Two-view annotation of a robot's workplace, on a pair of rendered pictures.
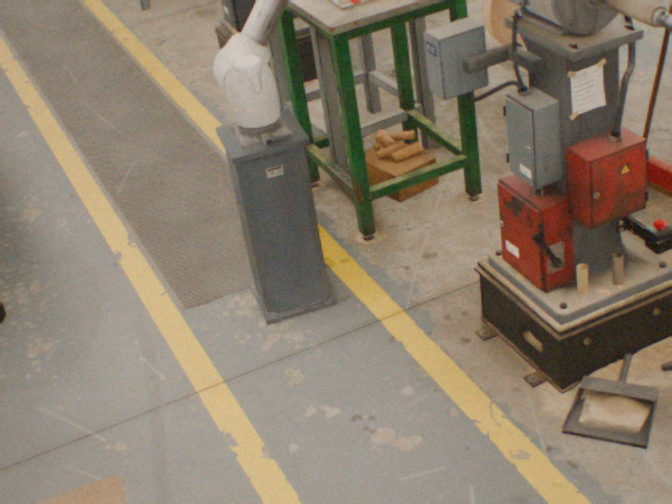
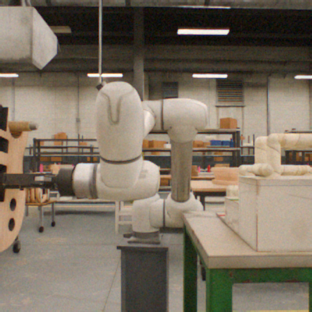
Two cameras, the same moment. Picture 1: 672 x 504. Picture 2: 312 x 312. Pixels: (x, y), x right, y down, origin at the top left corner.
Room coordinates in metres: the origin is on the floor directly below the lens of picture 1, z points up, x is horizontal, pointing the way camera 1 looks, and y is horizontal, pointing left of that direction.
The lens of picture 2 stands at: (4.15, -1.33, 1.14)
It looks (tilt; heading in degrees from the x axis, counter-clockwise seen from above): 1 degrees up; 108
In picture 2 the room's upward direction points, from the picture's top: straight up
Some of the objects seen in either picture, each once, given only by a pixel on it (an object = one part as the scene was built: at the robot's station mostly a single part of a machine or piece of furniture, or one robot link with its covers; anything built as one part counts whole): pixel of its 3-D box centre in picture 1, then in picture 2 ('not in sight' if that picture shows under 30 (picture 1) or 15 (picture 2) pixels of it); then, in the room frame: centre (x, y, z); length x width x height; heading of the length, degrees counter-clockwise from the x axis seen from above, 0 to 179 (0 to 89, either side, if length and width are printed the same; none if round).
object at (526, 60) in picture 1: (526, 59); not in sight; (3.11, -0.68, 1.02); 0.13 x 0.04 x 0.04; 19
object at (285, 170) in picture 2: not in sight; (278, 170); (4.24, -0.42, 1.12); 0.20 x 0.03 x 0.03; 18
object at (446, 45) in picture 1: (475, 71); not in sight; (3.15, -0.54, 0.99); 0.24 x 0.21 x 0.26; 19
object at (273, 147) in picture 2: not in sight; (273, 159); (4.21, -0.60, 1.15); 0.03 x 0.03 x 0.09
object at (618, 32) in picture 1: (571, 26); not in sight; (3.08, -0.82, 1.11); 0.36 x 0.24 x 0.04; 19
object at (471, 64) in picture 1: (492, 57); not in sight; (3.16, -0.59, 1.02); 0.19 x 0.04 x 0.04; 109
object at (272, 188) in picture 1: (277, 218); (145, 299); (3.59, 0.16, 0.35); 0.28 x 0.28 x 0.70; 12
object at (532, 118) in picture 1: (530, 96); not in sight; (3.03, -0.67, 0.93); 0.15 x 0.10 x 0.55; 19
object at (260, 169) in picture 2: not in sight; (262, 169); (4.18, -0.56, 1.12); 0.11 x 0.03 x 0.03; 109
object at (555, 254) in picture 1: (549, 252); not in sight; (2.89, -0.68, 0.47); 0.12 x 0.03 x 0.18; 109
